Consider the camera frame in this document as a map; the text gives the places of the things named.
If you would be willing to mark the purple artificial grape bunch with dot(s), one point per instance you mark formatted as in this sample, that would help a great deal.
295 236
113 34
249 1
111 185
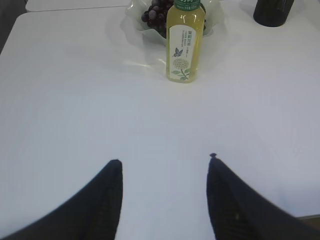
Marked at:
156 16

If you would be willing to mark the light green wavy plate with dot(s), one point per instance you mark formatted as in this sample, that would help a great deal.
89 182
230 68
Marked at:
214 15

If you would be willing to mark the black mesh pen holder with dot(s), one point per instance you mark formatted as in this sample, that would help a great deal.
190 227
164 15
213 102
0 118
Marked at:
272 13

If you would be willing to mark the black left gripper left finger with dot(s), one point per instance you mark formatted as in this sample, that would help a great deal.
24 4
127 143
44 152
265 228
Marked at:
93 213

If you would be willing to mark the green tea plastic bottle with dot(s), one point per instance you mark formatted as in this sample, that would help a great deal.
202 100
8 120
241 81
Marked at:
184 34

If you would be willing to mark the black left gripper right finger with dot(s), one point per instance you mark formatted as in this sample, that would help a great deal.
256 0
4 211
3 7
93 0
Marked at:
238 212

